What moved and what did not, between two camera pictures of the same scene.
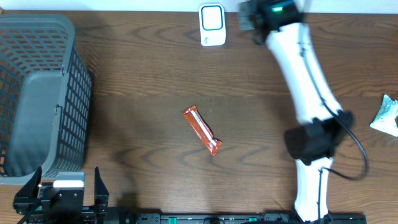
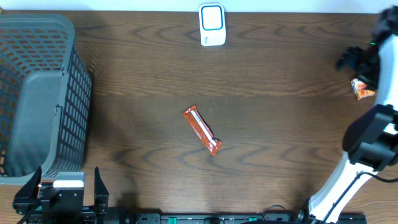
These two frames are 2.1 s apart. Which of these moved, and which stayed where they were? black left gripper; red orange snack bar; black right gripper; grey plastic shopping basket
Moved: black right gripper
Stayed: black left gripper; red orange snack bar; grey plastic shopping basket
